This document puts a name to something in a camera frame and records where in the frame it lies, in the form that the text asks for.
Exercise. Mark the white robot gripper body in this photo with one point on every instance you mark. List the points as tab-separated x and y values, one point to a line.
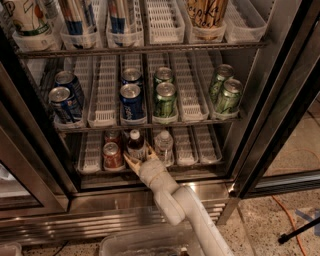
149	170

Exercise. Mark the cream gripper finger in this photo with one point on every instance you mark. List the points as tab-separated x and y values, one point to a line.
134	163
150	152

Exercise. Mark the brown drink bottle white cap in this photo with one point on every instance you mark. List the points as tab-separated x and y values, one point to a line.
136	145

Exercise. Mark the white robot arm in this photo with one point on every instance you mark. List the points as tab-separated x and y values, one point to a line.
178	202

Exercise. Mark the clear water bottle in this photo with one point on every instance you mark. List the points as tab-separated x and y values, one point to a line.
164	147

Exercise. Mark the stainless steel fridge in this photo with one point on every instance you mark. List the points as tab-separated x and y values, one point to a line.
64	193

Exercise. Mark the open fridge glass door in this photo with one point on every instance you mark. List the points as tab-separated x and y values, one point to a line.
283	83

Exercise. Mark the gold tall can top shelf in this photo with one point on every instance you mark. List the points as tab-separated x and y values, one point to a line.
206	14

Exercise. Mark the white tall can top shelf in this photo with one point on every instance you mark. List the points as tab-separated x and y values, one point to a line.
27	17

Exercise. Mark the red soda can front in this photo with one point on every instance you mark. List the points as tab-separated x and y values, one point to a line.
112	155

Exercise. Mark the red soda can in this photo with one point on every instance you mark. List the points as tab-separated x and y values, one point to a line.
112	155
113	136

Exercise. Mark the red soda can rear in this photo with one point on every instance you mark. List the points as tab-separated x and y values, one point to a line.
113	136

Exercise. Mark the green soda can middle front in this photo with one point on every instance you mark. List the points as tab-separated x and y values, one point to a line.
165	100

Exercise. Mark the green soda can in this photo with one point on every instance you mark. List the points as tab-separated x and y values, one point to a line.
222	73
229	97
165	100
163	74

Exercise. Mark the blue soda can middle front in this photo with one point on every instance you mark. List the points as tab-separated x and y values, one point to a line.
132	102

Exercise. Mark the blue soda can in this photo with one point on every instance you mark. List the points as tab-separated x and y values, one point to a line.
132	76
132	102
69	80
65	105

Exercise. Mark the clear plastic bin on floor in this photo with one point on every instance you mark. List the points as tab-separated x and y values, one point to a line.
155	241

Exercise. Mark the green soda can middle rear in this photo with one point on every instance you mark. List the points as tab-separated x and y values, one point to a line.
163	74

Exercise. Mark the blue soda can middle rear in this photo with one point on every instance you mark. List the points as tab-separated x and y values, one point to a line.
132	76

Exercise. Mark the green soda can right front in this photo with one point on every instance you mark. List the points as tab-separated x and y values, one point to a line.
229	97

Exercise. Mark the blue soda can left front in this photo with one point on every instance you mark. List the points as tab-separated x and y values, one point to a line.
65	105

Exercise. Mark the green soda can right rear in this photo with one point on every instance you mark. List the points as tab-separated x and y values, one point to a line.
222	73

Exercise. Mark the blue soda can left rear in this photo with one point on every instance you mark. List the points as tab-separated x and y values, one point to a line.
69	80

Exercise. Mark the black tripod leg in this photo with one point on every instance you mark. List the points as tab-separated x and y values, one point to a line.
286	237

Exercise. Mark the blue silver tall can right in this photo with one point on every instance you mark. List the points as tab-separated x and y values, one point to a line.
122	16

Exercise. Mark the blue silver tall can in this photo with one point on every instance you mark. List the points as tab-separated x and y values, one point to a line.
122	16
79	16

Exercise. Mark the blue silver tall can left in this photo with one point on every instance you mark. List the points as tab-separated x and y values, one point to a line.
79	16

